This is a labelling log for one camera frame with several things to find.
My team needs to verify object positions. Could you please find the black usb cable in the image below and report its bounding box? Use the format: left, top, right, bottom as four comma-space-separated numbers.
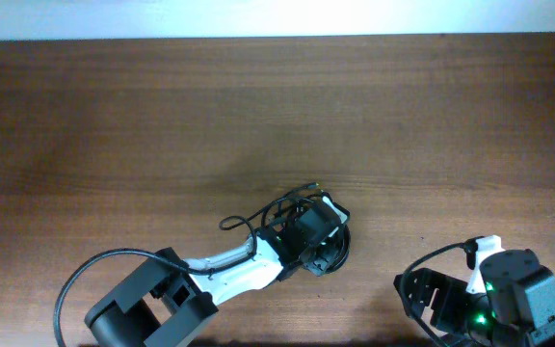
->
218, 181, 352, 276

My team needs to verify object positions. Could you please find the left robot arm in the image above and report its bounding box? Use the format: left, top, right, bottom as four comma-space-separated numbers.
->
84, 192, 351, 346

